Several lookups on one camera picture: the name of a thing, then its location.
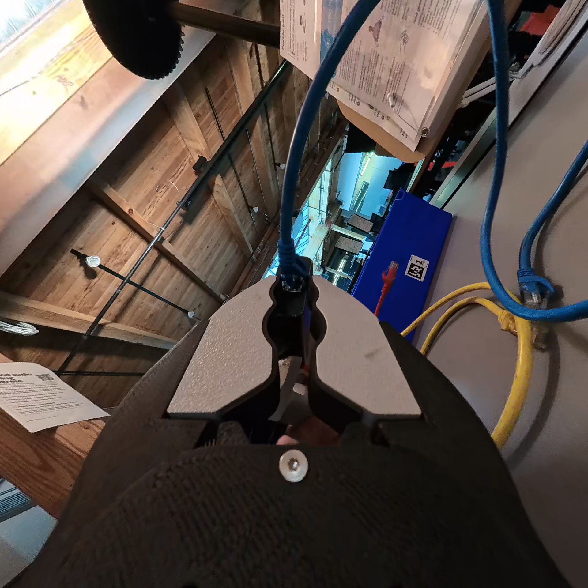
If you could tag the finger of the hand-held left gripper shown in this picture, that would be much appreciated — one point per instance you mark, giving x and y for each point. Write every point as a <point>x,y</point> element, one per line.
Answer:
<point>287,390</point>

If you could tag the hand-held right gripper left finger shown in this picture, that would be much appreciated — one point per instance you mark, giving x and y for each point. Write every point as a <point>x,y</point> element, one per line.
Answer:
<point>225,358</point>

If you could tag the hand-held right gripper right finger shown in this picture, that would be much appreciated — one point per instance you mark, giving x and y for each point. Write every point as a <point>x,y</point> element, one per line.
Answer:
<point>363,363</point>

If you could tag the black network adapter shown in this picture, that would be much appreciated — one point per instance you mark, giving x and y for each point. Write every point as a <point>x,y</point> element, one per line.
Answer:
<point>290,303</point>

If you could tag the blue plastic bin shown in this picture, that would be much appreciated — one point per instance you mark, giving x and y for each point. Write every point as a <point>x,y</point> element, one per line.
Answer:
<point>399,229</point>

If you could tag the white paper notice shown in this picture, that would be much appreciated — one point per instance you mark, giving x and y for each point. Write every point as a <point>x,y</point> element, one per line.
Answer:
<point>41,395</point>

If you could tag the black round ceiling fixture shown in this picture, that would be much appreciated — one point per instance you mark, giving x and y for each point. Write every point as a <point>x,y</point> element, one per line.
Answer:
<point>133,32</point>

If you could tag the black track light rail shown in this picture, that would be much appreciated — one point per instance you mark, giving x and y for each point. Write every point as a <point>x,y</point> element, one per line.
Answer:
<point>216,165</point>

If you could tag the wooden post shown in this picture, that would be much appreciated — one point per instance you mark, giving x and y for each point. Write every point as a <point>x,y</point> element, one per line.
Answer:
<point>36,459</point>

